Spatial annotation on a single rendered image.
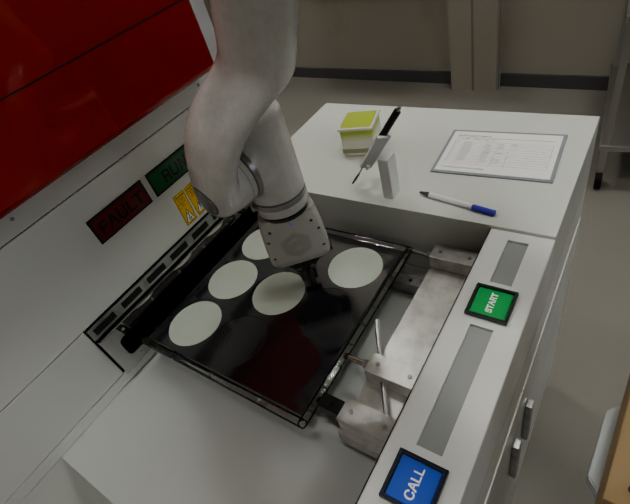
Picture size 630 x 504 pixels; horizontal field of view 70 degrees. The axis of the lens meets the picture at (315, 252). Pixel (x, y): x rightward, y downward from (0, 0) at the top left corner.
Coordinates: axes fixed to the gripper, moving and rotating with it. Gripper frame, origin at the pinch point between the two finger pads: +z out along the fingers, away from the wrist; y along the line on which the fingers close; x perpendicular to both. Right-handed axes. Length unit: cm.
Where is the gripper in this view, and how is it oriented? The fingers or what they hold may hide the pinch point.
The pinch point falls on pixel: (308, 272)
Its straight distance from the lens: 79.4
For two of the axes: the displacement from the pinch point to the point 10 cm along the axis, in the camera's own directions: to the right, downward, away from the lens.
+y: 9.5, -3.0, -0.3
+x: -1.8, -6.4, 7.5
